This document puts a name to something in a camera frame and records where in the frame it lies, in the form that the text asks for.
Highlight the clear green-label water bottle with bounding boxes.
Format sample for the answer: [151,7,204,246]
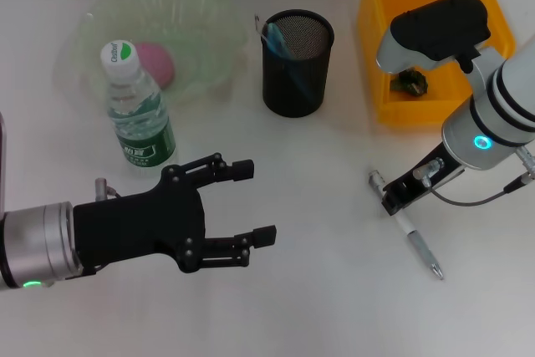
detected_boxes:
[99,39,177,178]

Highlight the translucent green fruit plate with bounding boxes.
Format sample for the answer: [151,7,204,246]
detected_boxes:
[52,0,247,110]

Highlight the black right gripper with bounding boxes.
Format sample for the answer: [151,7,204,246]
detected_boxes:
[380,142,466,217]

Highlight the right wrist camera housing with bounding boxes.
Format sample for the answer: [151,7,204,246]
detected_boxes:
[375,0,492,76]

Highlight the silver white pen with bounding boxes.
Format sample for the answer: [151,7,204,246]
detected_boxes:
[368,169,445,282]

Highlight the black mesh pen holder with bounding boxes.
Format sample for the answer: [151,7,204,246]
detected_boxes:
[260,8,336,119]

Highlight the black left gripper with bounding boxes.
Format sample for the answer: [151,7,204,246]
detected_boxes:
[73,152,278,275]

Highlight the green plastic wrapper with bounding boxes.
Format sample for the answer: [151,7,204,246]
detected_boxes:
[390,69,430,98]

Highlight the pink peach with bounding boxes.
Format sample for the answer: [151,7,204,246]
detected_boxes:
[134,42,176,90]

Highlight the right arm cable with plugs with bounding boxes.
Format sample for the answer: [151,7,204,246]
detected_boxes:
[412,147,535,207]

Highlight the blue teal scissors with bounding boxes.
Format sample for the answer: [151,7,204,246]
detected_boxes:
[261,21,314,101]

